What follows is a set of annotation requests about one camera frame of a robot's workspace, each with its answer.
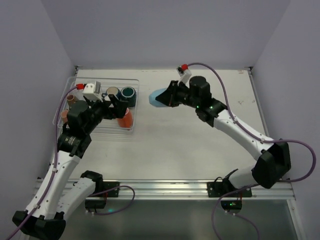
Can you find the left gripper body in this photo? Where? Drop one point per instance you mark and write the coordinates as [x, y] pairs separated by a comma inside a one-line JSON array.
[[110, 107]]

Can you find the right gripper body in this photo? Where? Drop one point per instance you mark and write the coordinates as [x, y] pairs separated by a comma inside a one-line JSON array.
[[175, 91]]

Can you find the orange mug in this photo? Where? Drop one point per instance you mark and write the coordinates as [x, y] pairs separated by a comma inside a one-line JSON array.
[[126, 121]]

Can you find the dark green mug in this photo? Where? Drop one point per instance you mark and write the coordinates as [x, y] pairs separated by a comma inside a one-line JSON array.
[[129, 94]]

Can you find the blue striped mug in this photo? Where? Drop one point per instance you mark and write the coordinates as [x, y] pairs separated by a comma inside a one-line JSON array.
[[113, 91]]

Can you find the pink mug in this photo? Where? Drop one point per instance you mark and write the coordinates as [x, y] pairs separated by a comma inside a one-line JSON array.
[[64, 115]]

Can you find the white mug gold rim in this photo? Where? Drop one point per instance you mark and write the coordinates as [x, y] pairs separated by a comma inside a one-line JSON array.
[[108, 99]]

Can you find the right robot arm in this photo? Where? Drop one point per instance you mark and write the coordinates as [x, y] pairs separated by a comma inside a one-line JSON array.
[[272, 159]]

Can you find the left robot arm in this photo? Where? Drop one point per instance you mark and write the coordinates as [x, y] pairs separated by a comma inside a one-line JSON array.
[[46, 215]]

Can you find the clear dish rack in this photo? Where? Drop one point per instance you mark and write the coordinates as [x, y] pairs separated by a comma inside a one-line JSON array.
[[77, 115]]

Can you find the brown mug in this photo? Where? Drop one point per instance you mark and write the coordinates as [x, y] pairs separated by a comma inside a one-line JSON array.
[[71, 99]]

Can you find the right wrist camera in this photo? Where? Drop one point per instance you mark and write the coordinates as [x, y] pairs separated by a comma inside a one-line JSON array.
[[184, 73]]

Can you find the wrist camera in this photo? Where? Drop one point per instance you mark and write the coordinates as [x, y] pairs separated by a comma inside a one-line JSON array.
[[92, 91], [184, 73]]

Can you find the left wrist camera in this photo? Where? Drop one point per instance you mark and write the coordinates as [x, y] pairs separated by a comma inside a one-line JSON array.
[[92, 91]]

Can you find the aluminium rail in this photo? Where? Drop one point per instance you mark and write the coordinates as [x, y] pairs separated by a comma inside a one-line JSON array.
[[198, 190]]

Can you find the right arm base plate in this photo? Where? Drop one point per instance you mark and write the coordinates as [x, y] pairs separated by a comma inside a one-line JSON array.
[[221, 186]]

